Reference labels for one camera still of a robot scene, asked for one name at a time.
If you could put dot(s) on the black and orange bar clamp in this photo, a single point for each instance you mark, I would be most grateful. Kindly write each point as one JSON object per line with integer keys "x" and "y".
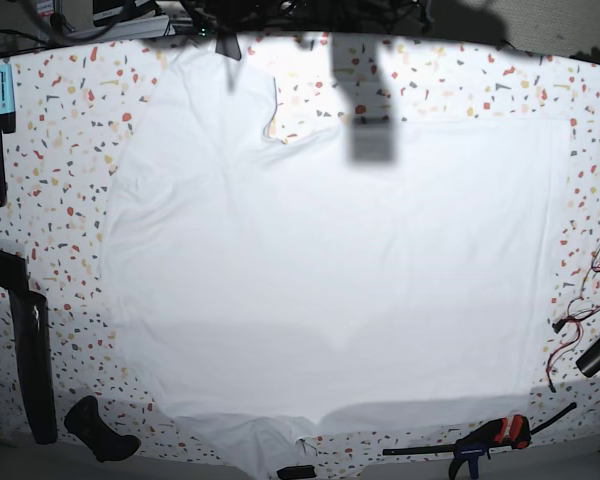
{"x": 515, "y": 434}

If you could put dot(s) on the black clip at table edge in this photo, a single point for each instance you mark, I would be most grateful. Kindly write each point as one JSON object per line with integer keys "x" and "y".
{"x": 227, "y": 45}

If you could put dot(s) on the terrazzo patterned table cloth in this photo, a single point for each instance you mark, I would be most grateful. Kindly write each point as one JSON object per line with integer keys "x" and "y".
{"x": 77, "y": 109}

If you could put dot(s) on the white T-shirt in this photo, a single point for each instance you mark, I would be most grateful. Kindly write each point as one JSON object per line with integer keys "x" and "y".
{"x": 363, "y": 278}

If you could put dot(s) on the light blue highlighter pen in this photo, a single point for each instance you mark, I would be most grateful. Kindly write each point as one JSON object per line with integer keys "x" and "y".
{"x": 7, "y": 100}

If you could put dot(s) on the small black rectangular device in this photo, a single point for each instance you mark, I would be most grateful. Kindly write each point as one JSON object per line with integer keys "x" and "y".
{"x": 297, "y": 472}

